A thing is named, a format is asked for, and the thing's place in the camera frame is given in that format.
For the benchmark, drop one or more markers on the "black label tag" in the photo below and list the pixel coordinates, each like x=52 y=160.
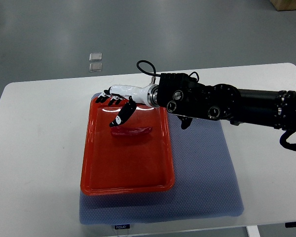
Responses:
x=122 y=227

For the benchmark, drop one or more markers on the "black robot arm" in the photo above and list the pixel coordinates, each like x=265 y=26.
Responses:
x=184 y=96

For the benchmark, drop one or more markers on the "cardboard box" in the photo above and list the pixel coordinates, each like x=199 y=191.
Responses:
x=284 y=5

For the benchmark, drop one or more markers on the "floor plate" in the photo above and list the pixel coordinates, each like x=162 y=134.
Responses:
x=95 y=67
x=95 y=56

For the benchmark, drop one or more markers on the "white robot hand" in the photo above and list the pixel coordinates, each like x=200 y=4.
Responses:
x=135 y=95

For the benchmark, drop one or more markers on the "lower floor plate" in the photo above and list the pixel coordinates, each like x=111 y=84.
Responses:
x=95 y=67

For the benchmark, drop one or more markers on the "black base part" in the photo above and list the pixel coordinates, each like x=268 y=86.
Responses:
x=290 y=224

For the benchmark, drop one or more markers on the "blue-grey foam mat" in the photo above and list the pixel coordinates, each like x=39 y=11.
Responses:
x=205 y=183

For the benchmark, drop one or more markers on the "red plastic tray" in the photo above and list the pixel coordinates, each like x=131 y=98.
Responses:
x=127 y=164

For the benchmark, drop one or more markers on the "upper floor plate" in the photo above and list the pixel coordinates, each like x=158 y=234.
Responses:
x=95 y=56

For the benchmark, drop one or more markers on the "white table leg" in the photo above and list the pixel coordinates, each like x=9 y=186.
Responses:
x=253 y=231

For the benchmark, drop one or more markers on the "red pepper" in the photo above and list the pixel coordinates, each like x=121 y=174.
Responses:
x=119 y=131

